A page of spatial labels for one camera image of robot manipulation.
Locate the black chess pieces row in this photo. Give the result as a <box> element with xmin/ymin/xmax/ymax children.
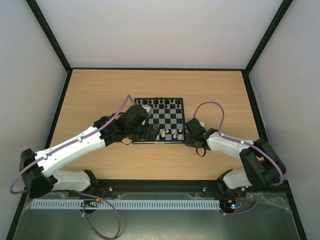
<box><xmin>134</xmin><ymin>97</ymin><xmax>183</xmax><ymax>109</ymax></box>

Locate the black and silver chessboard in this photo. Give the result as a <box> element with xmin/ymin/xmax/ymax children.
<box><xmin>133</xmin><ymin>102</ymin><xmax>186</xmax><ymax>144</ymax></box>

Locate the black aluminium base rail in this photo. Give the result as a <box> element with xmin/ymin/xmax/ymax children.
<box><xmin>74</xmin><ymin>177</ymin><xmax>291</xmax><ymax>198</ymax></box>

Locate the light blue slotted cable duct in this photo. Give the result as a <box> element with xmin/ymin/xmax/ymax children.
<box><xmin>30</xmin><ymin>199</ymin><xmax>220</xmax><ymax>210</ymax></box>

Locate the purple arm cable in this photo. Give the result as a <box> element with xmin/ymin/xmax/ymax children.
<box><xmin>193</xmin><ymin>101</ymin><xmax>285</xmax><ymax>216</ymax></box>
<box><xmin>9</xmin><ymin>94</ymin><xmax>122</xmax><ymax>238</ymax></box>

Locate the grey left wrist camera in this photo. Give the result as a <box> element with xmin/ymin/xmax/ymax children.
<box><xmin>142</xmin><ymin>104</ymin><xmax>153</xmax><ymax>118</ymax></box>

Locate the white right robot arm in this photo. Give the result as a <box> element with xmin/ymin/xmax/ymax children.
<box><xmin>185</xmin><ymin>118</ymin><xmax>286</xmax><ymax>196</ymax></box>

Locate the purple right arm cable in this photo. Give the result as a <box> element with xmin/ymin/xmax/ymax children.
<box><xmin>193</xmin><ymin>101</ymin><xmax>285</xmax><ymax>216</ymax></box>

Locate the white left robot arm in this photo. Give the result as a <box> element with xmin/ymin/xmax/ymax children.
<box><xmin>19</xmin><ymin>104</ymin><xmax>160</xmax><ymax>199</ymax></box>

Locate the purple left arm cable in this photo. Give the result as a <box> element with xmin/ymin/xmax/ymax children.
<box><xmin>9</xmin><ymin>94</ymin><xmax>122</xmax><ymax>238</ymax></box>

